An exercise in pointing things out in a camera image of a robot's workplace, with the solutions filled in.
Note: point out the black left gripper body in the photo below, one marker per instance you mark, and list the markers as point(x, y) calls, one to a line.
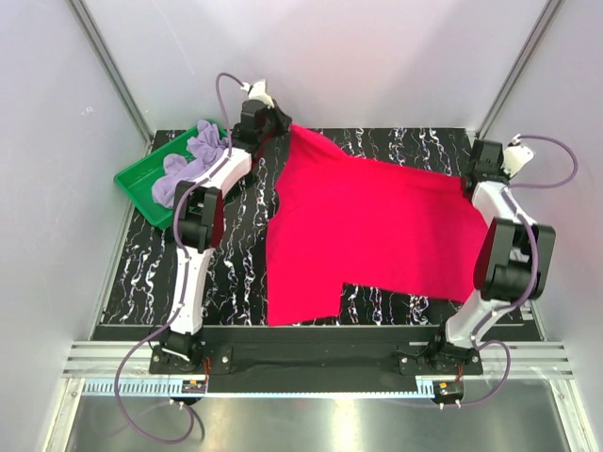
point(272, 124)

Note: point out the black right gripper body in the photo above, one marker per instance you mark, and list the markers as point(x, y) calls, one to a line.
point(500, 171)

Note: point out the red t shirt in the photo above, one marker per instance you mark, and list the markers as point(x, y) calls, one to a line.
point(352, 220)

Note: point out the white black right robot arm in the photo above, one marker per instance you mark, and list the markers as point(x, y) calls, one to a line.
point(512, 264)

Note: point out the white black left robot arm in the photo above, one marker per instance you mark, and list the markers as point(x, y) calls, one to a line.
point(197, 222)

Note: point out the lavender t shirt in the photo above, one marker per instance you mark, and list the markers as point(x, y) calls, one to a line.
point(207, 147)

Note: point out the green plastic bin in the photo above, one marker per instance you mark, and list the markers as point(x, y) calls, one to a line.
point(137, 180)

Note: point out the right orange connector box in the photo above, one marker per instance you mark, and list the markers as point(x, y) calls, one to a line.
point(448, 394)

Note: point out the left small circuit board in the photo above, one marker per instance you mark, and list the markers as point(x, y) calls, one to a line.
point(194, 386)

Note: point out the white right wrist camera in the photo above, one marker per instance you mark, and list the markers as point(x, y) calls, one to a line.
point(516, 155)

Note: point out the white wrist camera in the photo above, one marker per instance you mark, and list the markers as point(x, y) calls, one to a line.
point(258, 91)
point(516, 155)

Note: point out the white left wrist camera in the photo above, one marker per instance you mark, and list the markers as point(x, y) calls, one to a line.
point(258, 91)

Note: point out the aluminium frame profile right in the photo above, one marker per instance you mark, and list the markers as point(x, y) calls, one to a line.
point(536, 36)

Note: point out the aluminium frame profile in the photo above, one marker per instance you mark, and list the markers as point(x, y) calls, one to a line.
point(98, 44)
point(536, 36)

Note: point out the aluminium frame profile left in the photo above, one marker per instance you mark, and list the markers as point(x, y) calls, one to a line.
point(98, 44)

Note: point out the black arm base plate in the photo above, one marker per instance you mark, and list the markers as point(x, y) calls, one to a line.
point(398, 336)

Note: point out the aluminium front rail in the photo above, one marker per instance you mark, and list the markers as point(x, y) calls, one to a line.
point(523, 360)

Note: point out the grey slotted cable duct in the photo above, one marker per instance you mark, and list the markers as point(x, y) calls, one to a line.
point(262, 388)

